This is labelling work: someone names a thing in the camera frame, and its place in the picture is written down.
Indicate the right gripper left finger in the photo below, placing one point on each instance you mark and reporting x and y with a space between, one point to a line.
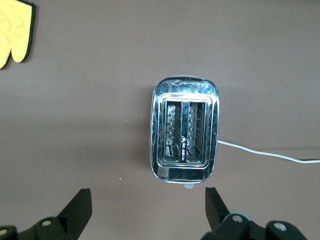
72 220

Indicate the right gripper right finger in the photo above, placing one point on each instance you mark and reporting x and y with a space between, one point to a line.
220 220

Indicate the yellow quilted oven mitt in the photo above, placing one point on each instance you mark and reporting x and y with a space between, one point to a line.
15 27

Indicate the chrome and cream toaster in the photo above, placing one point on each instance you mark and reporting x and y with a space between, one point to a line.
183 175

